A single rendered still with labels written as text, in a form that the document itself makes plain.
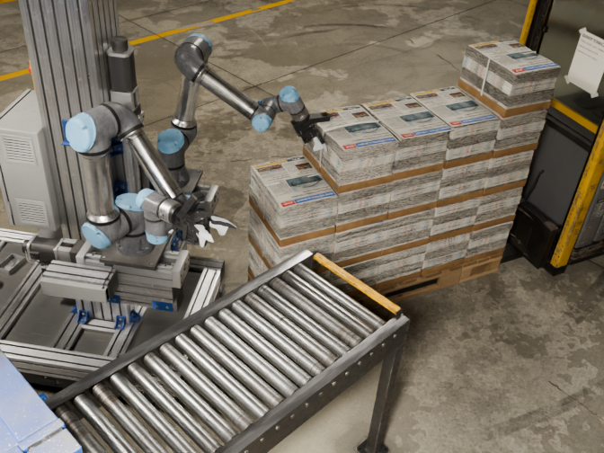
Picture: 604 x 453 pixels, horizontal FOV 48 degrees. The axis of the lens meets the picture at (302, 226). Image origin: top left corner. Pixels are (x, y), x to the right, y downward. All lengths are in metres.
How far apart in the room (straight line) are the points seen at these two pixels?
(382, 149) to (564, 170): 1.45
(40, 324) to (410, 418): 1.77
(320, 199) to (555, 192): 1.71
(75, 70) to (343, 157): 1.15
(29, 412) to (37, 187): 1.70
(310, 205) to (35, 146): 1.16
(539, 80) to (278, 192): 1.37
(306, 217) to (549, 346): 1.52
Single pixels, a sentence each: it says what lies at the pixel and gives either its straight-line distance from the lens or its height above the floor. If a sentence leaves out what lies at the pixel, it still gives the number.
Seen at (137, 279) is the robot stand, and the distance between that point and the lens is 2.80.
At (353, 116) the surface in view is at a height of 1.06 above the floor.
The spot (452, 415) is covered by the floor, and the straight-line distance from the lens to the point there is 3.33.
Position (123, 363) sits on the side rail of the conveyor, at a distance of 2.35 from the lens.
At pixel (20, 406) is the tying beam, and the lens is 1.31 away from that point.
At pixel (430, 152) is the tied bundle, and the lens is 3.24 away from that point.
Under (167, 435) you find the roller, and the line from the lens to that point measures 2.16.
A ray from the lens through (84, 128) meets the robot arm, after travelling 2.31.
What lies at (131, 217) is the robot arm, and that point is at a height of 1.01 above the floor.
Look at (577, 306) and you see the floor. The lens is 4.12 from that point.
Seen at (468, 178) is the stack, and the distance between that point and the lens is 3.51.
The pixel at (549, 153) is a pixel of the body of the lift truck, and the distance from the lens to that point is 4.24.
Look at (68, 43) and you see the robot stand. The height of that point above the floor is 1.58.
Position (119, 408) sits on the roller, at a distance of 2.23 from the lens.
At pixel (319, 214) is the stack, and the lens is 3.07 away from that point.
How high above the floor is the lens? 2.54
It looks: 37 degrees down
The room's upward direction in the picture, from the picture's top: 5 degrees clockwise
